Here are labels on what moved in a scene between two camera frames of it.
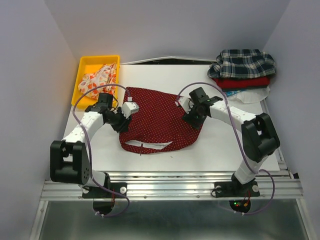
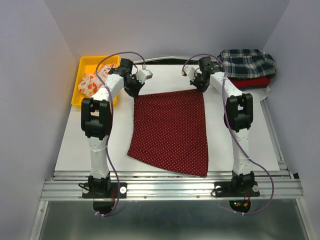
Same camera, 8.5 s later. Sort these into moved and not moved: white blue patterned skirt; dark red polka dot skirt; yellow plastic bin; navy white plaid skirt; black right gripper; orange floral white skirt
Moved: black right gripper; dark red polka dot skirt
Not moved: navy white plaid skirt; yellow plastic bin; white blue patterned skirt; orange floral white skirt
